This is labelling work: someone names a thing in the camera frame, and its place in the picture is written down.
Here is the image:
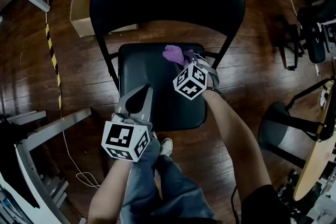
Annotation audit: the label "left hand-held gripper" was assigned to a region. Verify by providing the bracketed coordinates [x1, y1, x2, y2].
[101, 83, 154, 163]

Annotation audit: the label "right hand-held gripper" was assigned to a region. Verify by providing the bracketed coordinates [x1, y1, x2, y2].
[172, 49, 220, 101]

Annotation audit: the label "purple cloth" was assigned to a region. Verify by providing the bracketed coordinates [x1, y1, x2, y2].
[162, 44, 187, 67]

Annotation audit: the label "black folding chair seat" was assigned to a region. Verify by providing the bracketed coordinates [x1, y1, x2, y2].
[118, 42, 208, 133]

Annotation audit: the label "person's left forearm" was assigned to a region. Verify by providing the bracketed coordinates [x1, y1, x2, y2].
[87, 158, 132, 224]

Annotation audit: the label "person's right forearm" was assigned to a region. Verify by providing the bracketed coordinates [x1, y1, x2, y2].
[201, 88, 273, 203]

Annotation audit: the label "person's right white shoe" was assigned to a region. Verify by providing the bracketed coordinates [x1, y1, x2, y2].
[159, 137, 174, 158]

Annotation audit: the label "yellow black striped tape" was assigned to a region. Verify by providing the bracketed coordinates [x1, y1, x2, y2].
[45, 22, 64, 114]

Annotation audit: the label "person's blue jeans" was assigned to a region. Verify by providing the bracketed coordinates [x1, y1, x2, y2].
[119, 135, 216, 224]

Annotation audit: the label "large white desk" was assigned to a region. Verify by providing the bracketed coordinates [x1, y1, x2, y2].
[0, 108, 93, 224]

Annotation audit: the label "open cardboard box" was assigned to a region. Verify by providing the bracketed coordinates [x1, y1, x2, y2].
[70, 0, 139, 38]

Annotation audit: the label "black office chair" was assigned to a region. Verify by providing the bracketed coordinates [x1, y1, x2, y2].
[275, 0, 336, 72]

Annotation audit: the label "round wooden table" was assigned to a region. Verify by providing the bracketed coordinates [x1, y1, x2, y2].
[258, 75, 336, 202]

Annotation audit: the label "long white cable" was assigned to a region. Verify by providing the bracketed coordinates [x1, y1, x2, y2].
[36, 0, 101, 189]

